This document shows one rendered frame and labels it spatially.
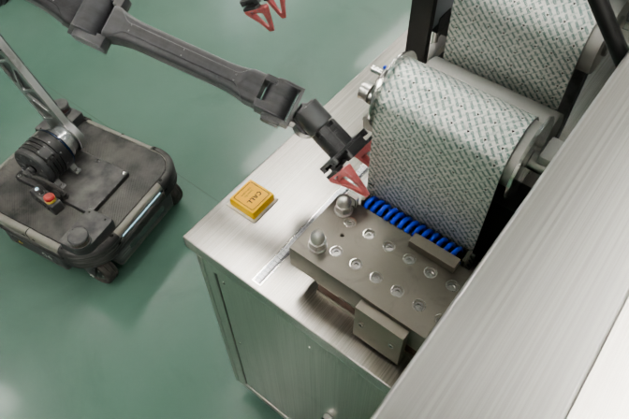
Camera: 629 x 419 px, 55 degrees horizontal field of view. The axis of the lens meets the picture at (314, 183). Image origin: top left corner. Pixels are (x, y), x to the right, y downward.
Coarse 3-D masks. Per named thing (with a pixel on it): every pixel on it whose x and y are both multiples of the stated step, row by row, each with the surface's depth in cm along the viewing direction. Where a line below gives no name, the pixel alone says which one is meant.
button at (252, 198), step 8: (248, 184) 133; (256, 184) 133; (240, 192) 132; (248, 192) 132; (256, 192) 132; (264, 192) 132; (232, 200) 131; (240, 200) 131; (248, 200) 131; (256, 200) 131; (264, 200) 131; (272, 200) 133; (240, 208) 131; (248, 208) 129; (256, 208) 129; (264, 208) 131; (256, 216) 130
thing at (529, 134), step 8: (528, 128) 91; (536, 128) 91; (528, 136) 90; (520, 144) 90; (528, 144) 90; (512, 152) 90; (520, 152) 90; (512, 160) 90; (512, 168) 91; (504, 176) 92; (504, 184) 94
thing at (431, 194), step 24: (384, 144) 106; (384, 168) 110; (408, 168) 106; (432, 168) 101; (384, 192) 115; (408, 192) 110; (432, 192) 106; (456, 192) 101; (480, 192) 98; (432, 216) 110; (456, 216) 106; (480, 216) 102; (456, 240) 111
